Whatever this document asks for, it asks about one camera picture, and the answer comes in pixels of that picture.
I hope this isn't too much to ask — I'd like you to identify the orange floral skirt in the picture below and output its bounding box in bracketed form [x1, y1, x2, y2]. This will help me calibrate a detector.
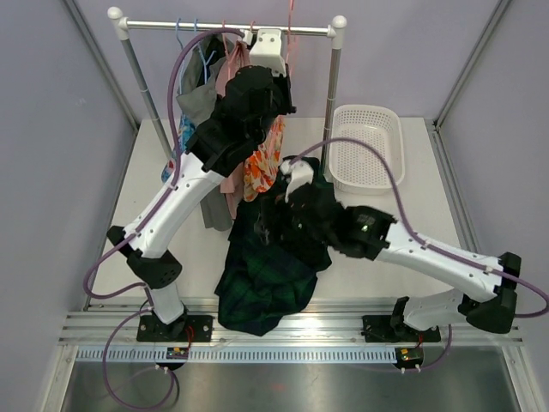
[243, 116, 285, 202]

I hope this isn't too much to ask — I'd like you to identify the dark green plaid skirt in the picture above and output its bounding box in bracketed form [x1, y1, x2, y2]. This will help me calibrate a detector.
[214, 173, 332, 336]

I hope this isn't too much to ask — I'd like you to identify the pink wire hanger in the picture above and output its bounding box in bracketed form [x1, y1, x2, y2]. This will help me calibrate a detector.
[286, 0, 298, 75]

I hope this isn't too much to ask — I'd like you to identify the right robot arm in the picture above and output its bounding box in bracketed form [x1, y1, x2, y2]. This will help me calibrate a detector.
[255, 184, 521, 342]

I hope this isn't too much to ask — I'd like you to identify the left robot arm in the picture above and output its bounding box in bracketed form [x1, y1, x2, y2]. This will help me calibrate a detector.
[107, 65, 296, 341]

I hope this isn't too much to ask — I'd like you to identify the pink pleated skirt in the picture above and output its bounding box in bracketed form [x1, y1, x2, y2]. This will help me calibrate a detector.
[215, 41, 249, 215]

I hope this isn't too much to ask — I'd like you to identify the grey skirt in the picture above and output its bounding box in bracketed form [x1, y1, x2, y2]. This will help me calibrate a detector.
[176, 35, 232, 232]

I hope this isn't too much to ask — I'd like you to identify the white perforated plastic basket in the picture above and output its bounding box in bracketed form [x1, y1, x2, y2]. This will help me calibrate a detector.
[329, 105, 406, 196]

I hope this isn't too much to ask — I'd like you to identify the blue floral garment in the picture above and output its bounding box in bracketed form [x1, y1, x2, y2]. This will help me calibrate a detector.
[160, 113, 196, 183]

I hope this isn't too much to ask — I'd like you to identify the silver clothes rack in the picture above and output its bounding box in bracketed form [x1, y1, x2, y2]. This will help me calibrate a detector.
[107, 6, 347, 173]

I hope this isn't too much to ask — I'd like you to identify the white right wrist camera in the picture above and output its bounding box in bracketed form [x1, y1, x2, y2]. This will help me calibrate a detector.
[279, 159, 314, 203]

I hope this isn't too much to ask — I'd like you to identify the blue wire hanger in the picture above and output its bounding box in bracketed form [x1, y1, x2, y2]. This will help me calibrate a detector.
[197, 42, 217, 86]
[175, 17, 186, 95]

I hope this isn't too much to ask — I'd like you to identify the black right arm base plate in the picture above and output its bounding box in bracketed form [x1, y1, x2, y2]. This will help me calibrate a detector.
[362, 315, 442, 343]

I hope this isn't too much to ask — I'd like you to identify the white slotted cable duct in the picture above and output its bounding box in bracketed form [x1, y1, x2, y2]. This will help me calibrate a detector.
[76, 345, 396, 364]

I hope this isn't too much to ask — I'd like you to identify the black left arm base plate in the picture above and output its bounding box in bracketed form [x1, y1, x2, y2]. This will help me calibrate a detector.
[136, 313, 214, 343]

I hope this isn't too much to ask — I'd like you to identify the aluminium frame post left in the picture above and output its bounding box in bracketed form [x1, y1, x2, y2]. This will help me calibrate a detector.
[60, 0, 140, 133]

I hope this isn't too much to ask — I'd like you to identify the aluminium frame post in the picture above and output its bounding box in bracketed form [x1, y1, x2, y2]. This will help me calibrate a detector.
[60, 0, 140, 133]
[433, 0, 514, 131]

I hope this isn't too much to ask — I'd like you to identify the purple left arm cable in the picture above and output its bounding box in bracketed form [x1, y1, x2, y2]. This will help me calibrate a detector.
[83, 28, 245, 408]

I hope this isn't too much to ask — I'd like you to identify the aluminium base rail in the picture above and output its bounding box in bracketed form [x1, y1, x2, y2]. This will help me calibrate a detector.
[58, 297, 524, 347]

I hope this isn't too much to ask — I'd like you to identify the aluminium frame post right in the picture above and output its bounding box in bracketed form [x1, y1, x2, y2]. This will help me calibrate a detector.
[433, 0, 514, 131]

